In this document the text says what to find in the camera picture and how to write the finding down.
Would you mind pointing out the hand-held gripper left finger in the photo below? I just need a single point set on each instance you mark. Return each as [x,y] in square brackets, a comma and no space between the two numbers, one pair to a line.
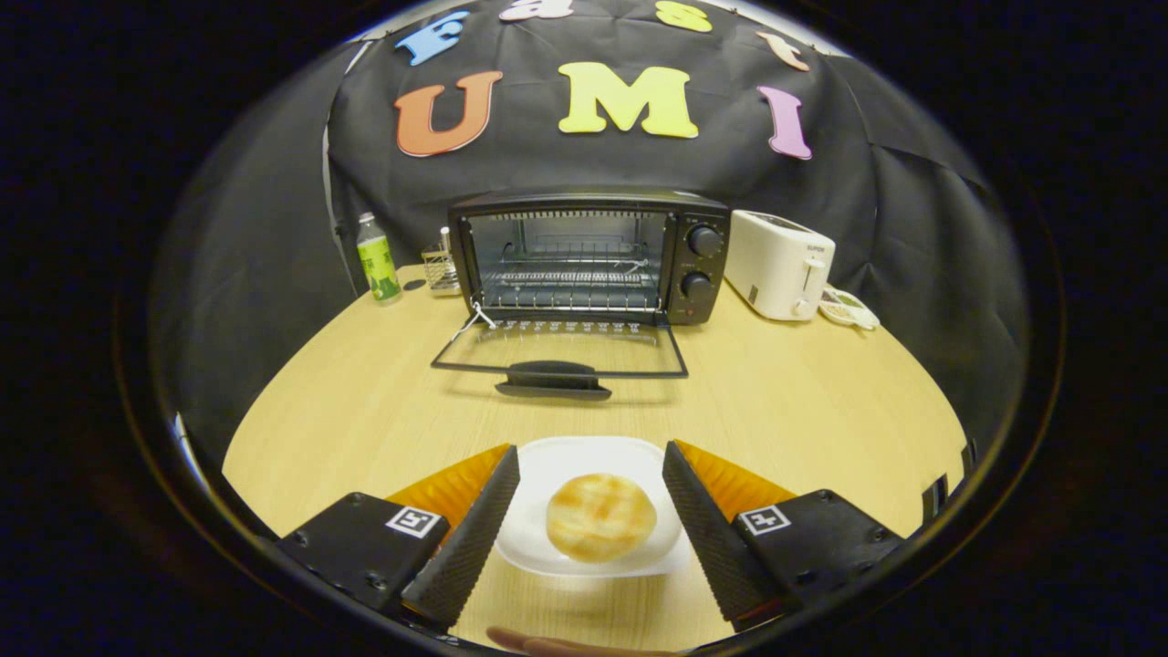
[470,534]

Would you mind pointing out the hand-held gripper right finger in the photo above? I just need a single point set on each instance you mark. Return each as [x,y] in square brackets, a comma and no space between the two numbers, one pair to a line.
[707,534]

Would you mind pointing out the round golden bread bun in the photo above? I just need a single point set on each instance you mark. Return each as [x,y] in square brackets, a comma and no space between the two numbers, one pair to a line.
[600,517]

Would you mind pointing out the black toaster oven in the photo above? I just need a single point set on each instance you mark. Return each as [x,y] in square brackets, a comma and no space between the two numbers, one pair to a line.
[698,255]

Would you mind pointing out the white pop-up toaster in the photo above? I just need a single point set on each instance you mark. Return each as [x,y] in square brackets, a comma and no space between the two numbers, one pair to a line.
[776,265]

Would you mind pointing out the white square plate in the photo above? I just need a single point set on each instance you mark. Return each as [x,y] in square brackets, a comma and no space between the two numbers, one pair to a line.
[584,456]

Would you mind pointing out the white divided condiment tray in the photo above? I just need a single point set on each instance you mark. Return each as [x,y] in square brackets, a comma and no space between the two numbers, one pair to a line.
[849,308]

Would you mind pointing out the green label drink bottle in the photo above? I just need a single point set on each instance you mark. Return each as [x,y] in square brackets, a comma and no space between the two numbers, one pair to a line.
[378,265]

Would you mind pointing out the black backdrop cloth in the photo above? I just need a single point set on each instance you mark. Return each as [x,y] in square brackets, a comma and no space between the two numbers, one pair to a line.
[566,155]

